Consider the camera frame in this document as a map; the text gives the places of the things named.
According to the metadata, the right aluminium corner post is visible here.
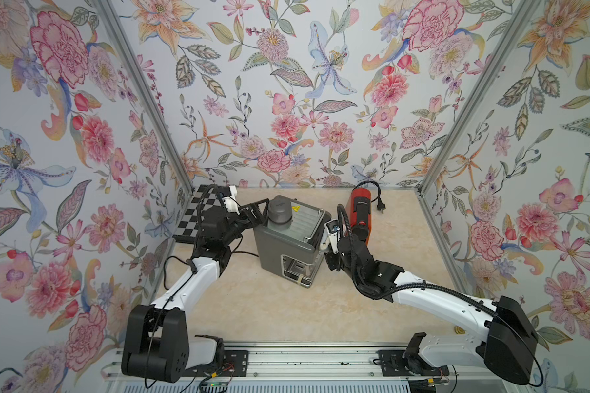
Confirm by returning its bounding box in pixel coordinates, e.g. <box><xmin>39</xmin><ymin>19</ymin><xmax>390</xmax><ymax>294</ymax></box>
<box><xmin>416</xmin><ymin>0</ymin><xmax>539</xmax><ymax>199</ymax></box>

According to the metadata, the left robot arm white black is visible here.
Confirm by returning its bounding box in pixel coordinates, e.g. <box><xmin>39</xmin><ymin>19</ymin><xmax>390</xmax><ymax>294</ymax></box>
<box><xmin>121</xmin><ymin>185</ymin><xmax>266</xmax><ymax>389</ymax></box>

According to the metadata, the black power cord with plug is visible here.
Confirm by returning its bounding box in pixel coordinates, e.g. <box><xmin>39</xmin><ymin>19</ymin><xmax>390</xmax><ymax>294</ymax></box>
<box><xmin>353</xmin><ymin>179</ymin><xmax>387</xmax><ymax>215</ymax></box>

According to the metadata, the silver grey coffee machine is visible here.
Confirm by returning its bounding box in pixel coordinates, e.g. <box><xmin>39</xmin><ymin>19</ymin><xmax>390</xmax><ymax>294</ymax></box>
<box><xmin>254</xmin><ymin>195</ymin><xmax>331</xmax><ymax>288</ymax></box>

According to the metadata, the black white chessboard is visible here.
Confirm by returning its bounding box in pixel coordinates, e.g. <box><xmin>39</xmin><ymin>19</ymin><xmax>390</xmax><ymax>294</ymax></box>
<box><xmin>171</xmin><ymin>183</ymin><xmax>234</xmax><ymax>245</ymax></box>

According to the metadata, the aluminium corner post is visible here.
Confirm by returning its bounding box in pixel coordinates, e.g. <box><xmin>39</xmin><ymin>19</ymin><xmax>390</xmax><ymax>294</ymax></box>
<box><xmin>416</xmin><ymin>0</ymin><xmax>539</xmax><ymax>199</ymax></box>
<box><xmin>93</xmin><ymin>0</ymin><xmax>194</xmax><ymax>193</ymax></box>

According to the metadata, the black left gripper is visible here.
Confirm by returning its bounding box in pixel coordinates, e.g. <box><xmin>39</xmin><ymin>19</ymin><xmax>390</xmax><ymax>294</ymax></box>
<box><xmin>221</xmin><ymin>200</ymin><xmax>270</xmax><ymax>249</ymax></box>

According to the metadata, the left aluminium corner post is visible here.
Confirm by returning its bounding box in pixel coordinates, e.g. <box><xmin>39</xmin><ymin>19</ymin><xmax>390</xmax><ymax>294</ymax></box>
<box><xmin>93</xmin><ymin>0</ymin><xmax>194</xmax><ymax>193</ymax></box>

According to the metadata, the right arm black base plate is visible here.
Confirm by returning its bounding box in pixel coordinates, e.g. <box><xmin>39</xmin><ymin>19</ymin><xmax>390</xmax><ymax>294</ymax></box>
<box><xmin>373</xmin><ymin>350</ymin><xmax>450</xmax><ymax>378</ymax></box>

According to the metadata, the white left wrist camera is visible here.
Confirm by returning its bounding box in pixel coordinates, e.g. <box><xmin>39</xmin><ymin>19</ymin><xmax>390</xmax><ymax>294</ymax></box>
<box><xmin>220</xmin><ymin>186</ymin><xmax>240</xmax><ymax>214</ymax></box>

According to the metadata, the orange blue patterned cloth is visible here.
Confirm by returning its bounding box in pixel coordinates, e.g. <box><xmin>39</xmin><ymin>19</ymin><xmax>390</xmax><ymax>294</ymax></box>
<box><xmin>320</xmin><ymin>230</ymin><xmax>336</xmax><ymax>253</ymax></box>

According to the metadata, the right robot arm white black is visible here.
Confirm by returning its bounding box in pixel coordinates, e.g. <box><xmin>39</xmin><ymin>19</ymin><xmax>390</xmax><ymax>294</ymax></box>
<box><xmin>325</xmin><ymin>205</ymin><xmax>546</xmax><ymax>387</ymax></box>

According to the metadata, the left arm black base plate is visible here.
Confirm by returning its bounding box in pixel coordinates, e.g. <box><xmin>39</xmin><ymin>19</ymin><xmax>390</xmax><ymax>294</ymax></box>
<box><xmin>193</xmin><ymin>350</ymin><xmax>249</xmax><ymax>378</ymax></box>

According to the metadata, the aluminium rail frame front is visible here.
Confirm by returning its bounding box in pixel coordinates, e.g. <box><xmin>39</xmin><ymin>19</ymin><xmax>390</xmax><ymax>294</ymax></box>
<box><xmin>100</xmin><ymin>342</ymin><xmax>529</xmax><ymax>392</ymax></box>

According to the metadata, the red capsule coffee machine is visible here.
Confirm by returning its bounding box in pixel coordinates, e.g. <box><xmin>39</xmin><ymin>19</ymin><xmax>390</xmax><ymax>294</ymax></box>
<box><xmin>347</xmin><ymin>188</ymin><xmax>372</xmax><ymax>244</ymax></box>

